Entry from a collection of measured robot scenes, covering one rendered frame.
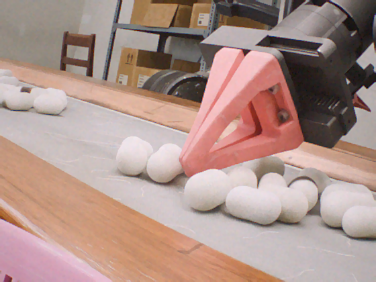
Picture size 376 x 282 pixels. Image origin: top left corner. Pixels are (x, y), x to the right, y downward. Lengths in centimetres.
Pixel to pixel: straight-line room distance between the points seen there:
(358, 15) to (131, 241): 29
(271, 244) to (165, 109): 44
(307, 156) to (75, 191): 36
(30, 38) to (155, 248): 534
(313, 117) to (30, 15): 516
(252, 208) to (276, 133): 8
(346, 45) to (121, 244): 27
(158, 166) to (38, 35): 517
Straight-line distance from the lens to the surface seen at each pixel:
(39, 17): 552
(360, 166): 53
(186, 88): 112
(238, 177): 35
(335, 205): 34
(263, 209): 31
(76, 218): 19
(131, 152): 38
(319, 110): 38
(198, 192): 32
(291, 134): 38
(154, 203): 33
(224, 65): 37
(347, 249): 31
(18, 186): 21
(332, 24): 41
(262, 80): 36
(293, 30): 39
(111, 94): 81
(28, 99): 63
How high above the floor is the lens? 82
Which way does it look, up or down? 7 degrees down
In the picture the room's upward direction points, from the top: 10 degrees clockwise
